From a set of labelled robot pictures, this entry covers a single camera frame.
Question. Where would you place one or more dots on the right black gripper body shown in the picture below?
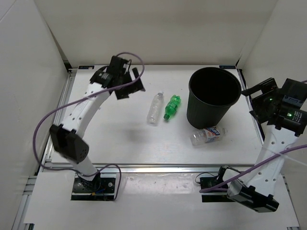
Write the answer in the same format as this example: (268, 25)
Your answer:
(262, 102)

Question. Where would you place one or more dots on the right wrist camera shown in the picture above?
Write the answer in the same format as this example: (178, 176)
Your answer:
(294, 93)

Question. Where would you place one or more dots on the clear plastic bottle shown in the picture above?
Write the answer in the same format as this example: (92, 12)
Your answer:
(155, 109)

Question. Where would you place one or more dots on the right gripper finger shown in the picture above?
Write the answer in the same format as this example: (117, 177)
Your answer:
(259, 114)
(265, 87)

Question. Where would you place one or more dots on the black plastic bin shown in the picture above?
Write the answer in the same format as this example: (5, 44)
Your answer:
(212, 91)

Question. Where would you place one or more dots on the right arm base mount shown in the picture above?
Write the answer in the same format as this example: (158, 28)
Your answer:
(207, 180)

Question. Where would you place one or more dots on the red label clear bottle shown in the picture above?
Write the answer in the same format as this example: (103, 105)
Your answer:
(207, 135)

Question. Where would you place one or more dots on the green plastic bottle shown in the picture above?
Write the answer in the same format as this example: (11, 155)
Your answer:
(171, 107)

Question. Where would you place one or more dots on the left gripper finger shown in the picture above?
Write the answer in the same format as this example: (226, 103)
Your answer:
(138, 85)
(123, 93)

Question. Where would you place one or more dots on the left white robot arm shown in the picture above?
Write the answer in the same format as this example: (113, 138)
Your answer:
(67, 137)

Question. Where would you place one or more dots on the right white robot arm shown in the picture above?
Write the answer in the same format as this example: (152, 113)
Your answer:
(280, 109)

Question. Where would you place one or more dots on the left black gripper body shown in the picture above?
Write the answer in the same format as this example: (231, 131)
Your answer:
(125, 78)

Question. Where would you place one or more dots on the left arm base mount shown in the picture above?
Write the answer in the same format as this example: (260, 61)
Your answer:
(103, 190)

